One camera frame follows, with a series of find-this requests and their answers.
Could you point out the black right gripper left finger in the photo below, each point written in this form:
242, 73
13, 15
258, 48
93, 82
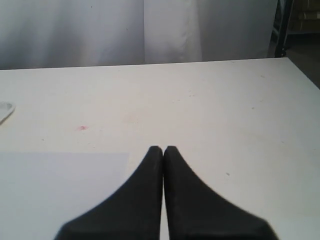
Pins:
133, 212

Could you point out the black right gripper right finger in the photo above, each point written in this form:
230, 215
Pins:
196, 212

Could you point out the white paper sheet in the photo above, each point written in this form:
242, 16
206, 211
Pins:
40, 191

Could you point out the white plastic tray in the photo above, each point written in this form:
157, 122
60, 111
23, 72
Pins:
6, 109

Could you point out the white backdrop curtain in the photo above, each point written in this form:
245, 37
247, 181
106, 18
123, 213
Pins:
79, 33

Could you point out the black metal stand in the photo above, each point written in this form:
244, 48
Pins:
294, 17

